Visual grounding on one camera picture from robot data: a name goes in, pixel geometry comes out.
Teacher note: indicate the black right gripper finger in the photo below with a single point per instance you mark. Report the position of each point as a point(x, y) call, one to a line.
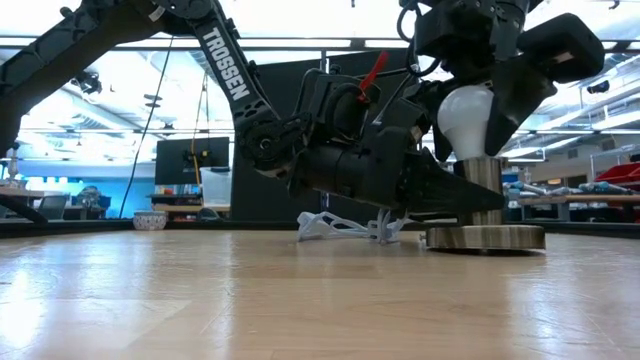
point(434, 120)
point(515, 110)

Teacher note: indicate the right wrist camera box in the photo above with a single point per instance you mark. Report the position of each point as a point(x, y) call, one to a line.
point(450, 30)

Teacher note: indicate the small black ceiling device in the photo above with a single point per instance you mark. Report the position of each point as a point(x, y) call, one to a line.
point(597, 87)

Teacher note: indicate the black monitor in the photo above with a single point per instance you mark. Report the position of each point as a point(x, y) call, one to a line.
point(172, 162)

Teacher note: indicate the brass lamp socket base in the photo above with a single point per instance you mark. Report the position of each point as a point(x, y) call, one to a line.
point(485, 237)

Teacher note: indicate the white globe lightbulb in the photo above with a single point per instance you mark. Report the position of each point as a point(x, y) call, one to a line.
point(465, 120)

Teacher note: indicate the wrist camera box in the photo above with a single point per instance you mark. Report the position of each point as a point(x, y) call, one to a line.
point(402, 120)
point(450, 30)

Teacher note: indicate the red plastic bin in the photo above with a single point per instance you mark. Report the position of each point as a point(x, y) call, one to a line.
point(622, 175)

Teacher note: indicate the black ceiling camera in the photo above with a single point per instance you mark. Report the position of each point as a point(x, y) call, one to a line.
point(87, 82)

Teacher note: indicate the wooden workbench with parts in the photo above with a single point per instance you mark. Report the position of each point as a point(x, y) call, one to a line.
point(575, 200)

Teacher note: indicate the small patterned ceramic bowl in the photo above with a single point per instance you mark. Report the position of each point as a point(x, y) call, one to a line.
point(150, 221)

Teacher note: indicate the row of blue bins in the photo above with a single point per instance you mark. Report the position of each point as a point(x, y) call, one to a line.
point(511, 178)

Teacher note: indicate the brown desk with black leg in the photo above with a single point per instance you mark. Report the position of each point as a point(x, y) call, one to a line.
point(20, 192)

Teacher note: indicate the red zip tie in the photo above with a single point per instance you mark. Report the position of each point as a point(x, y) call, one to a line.
point(372, 75)

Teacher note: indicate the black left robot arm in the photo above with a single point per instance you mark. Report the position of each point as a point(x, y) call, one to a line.
point(225, 65)

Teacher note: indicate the clear plastic tub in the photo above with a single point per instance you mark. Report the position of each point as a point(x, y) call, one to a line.
point(216, 187)

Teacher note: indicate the low shelf with books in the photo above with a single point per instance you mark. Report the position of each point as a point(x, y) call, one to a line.
point(175, 200)

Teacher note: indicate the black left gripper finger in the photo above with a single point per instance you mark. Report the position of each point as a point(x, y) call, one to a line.
point(450, 197)

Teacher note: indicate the grey patterned bag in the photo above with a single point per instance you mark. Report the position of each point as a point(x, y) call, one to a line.
point(90, 196)

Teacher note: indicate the dark mesh chair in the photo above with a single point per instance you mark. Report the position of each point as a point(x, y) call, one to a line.
point(52, 206)

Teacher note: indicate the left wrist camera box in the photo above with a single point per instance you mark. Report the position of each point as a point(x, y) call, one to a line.
point(402, 120)

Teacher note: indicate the black aluminium table frame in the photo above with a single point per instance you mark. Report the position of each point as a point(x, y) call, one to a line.
point(75, 227)

